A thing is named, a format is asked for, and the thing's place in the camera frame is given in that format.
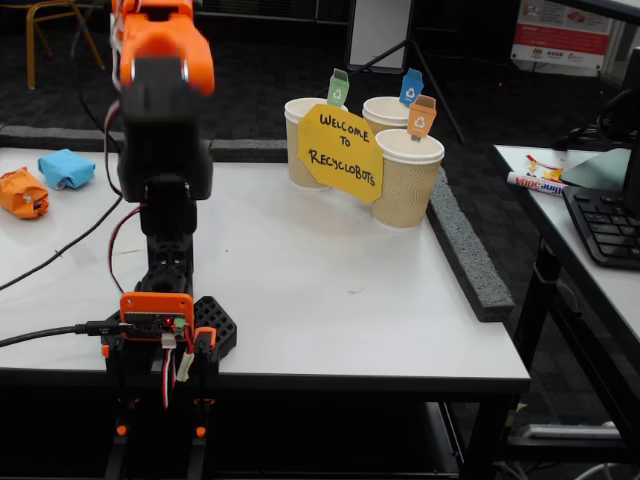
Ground blue paper wad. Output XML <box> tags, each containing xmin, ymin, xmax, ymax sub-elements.
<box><xmin>37</xmin><ymin>148</ymin><xmax>96</xmax><ymax>191</ymax></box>

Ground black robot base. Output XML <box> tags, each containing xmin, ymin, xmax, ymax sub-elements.
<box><xmin>99</xmin><ymin>294</ymin><xmax>239</xmax><ymax>362</ymax></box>

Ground yellow welcome paper sign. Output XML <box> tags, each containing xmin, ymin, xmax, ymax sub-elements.
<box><xmin>297</xmin><ymin>102</ymin><xmax>385</xmax><ymax>205</ymax></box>

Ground paper cup with green label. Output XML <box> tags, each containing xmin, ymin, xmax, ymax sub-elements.
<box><xmin>284</xmin><ymin>97</ymin><xmax>350</xmax><ymax>192</ymax></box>

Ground paper cup with orange label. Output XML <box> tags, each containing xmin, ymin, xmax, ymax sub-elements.
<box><xmin>372</xmin><ymin>128</ymin><xmax>446</xmax><ymax>231</ymax></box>

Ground short grey foam strip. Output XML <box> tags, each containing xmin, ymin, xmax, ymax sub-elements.
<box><xmin>212</xmin><ymin>138</ymin><xmax>290</xmax><ymax>164</ymax></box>

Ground paper cup with blue label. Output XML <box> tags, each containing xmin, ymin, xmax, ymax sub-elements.
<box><xmin>362</xmin><ymin>96</ymin><xmax>416</xmax><ymax>136</ymax></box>

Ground green recycling bin label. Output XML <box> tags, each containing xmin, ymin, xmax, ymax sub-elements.
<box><xmin>327</xmin><ymin>68</ymin><xmax>350</xmax><ymax>108</ymax></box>

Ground black table clamp orange knob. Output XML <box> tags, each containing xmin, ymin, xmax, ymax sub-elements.
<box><xmin>187</xmin><ymin>327</ymin><xmax>221</xmax><ymax>480</ymax></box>
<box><xmin>101</xmin><ymin>344</ymin><xmax>132</xmax><ymax>480</ymax></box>

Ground orange recycling bin label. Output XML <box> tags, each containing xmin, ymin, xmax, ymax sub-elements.
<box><xmin>406</xmin><ymin>94</ymin><xmax>438</xmax><ymax>144</ymax></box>

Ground blue recycling bin label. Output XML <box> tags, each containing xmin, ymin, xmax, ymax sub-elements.
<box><xmin>398</xmin><ymin>67</ymin><xmax>425</xmax><ymax>108</ymax></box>

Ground white power connector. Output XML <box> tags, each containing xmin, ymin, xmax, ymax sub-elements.
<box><xmin>175</xmin><ymin>349</ymin><xmax>195</xmax><ymax>384</ymax></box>

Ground orange controller board housing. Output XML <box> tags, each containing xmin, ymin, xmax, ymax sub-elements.
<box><xmin>119</xmin><ymin>291</ymin><xmax>195</xmax><ymax>344</ymax></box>

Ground black tripod stand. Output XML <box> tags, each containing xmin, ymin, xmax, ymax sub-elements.
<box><xmin>315</xmin><ymin>0</ymin><xmax>467</xmax><ymax>147</ymax></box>

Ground white standing panel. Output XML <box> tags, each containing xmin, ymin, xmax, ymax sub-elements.
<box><xmin>345</xmin><ymin>0</ymin><xmax>414</xmax><ymax>74</ymax></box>

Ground red yellow candy wrapper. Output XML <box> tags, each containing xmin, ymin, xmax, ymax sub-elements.
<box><xmin>523</xmin><ymin>153</ymin><xmax>565</xmax><ymax>182</ymax></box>

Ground black keyboard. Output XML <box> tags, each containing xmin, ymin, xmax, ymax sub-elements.
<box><xmin>562</xmin><ymin>185</ymin><xmax>640</xmax><ymax>271</ymax></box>

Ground orange crumpled paper wad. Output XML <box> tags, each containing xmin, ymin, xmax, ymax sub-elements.
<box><xmin>0</xmin><ymin>167</ymin><xmax>50</xmax><ymax>220</ymax></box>

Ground white power strip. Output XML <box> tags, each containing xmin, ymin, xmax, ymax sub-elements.
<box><xmin>517</xmin><ymin>421</ymin><xmax>622</xmax><ymax>441</ymax></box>

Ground red white poster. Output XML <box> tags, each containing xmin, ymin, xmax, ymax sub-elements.
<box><xmin>510</xmin><ymin>0</ymin><xmax>614</xmax><ymax>78</ymax></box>

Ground red white black wire bundle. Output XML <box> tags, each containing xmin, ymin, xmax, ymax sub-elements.
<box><xmin>160</xmin><ymin>333</ymin><xmax>179</xmax><ymax>411</ymax></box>

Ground white table black frame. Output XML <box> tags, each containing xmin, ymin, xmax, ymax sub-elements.
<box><xmin>492</xmin><ymin>143</ymin><xmax>640</xmax><ymax>451</ymax></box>

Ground black USB cable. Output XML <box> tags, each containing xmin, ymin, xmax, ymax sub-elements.
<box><xmin>0</xmin><ymin>322</ymin><xmax>134</xmax><ymax>350</ymax></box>

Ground black camera cable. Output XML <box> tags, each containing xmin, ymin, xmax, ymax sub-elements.
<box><xmin>0</xmin><ymin>92</ymin><xmax>124</xmax><ymax>292</ymax></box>

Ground black cable bundle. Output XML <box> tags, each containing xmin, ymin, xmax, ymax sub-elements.
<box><xmin>552</xmin><ymin>88</ymin><xmax>634</xmax><ymax>151</ymax></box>

